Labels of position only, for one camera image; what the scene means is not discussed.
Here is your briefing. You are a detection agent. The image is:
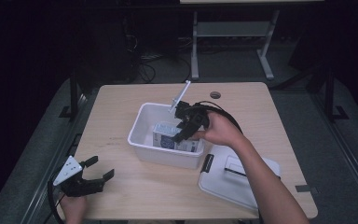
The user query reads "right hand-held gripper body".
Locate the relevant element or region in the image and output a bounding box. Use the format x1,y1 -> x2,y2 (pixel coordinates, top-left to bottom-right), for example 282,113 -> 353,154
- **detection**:
168,79 -> 211,132

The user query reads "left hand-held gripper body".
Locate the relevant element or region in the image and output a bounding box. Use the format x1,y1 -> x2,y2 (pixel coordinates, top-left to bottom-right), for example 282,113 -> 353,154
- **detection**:
52,155 -> 105,198

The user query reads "white and blue carton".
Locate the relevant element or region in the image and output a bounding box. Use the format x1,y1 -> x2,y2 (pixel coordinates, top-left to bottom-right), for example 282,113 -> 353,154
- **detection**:
151,121 -> 201,154

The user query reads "white plastic storage box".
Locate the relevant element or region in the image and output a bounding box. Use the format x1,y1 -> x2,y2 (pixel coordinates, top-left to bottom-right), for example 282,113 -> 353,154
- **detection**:
127,102 -> 207,171

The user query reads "white lid with black handle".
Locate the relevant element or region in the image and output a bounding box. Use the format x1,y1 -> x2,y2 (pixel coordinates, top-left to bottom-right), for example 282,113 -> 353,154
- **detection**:
198,144 -> 282,212

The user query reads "person's left hand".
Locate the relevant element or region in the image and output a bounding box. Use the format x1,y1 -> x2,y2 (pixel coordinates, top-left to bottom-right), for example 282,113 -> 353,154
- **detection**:
60,194 -> 89,224

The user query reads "person's right hand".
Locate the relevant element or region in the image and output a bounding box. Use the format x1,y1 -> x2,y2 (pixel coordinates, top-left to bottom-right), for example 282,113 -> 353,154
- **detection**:
193,111 -> 245,148

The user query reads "white metal stand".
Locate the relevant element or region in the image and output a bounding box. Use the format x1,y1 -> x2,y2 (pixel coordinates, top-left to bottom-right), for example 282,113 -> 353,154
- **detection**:
190,9 -> 281,81

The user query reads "grey tape strip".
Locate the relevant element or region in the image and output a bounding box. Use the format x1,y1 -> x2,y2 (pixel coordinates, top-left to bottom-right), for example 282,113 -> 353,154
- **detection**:
295,184 -> 319,193

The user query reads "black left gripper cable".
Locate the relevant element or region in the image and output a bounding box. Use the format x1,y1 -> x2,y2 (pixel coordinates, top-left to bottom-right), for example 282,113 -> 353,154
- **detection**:
47,178 -> 67,224

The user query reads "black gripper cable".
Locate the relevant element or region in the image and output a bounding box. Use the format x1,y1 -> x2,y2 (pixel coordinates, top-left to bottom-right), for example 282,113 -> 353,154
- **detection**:
47,178 -> 67,224
194,100 -> 244,135

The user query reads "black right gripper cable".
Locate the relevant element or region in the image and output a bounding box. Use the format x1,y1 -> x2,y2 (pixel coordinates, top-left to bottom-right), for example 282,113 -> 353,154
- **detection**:
194,100 -> 244,135

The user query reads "tangle of floor cables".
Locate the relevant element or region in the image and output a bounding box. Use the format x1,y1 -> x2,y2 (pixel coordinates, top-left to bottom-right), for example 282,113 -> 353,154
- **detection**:
124,34 -> 194,84

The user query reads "black frame post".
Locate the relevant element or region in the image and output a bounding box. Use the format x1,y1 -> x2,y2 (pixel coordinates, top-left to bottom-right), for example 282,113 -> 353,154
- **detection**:
69,69 -> 80,119

